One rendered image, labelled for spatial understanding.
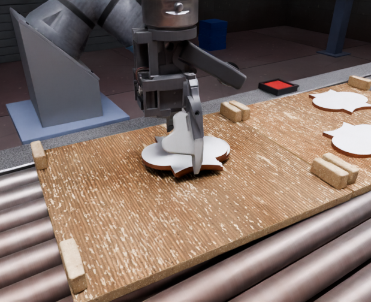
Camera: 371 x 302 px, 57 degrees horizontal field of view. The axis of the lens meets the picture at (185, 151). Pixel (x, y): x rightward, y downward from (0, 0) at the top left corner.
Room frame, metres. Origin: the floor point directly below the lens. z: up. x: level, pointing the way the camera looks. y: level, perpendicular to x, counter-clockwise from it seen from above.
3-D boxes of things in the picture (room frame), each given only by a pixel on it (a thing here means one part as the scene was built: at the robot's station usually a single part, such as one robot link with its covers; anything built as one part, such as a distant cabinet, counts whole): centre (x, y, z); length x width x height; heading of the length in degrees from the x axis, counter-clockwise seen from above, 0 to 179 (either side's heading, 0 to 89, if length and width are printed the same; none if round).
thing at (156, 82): (0.49, 0.03, 1.10); 0.09 x 0.08 x 0.12; 108
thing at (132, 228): (0.47, 0.01, 0.93); 0.41 x 0.35 x 0.02; 118
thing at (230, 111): (0.68, -0.10, 0.95); 0.06 x 0.02 x 0.03; 28
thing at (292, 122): (0.67, -0.35, 0.93); 0.41 x 0.35 x 0.02; 118
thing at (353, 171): (0.46, -0.24, 0.95); 0.06 x 0.02 x 0.03; 28
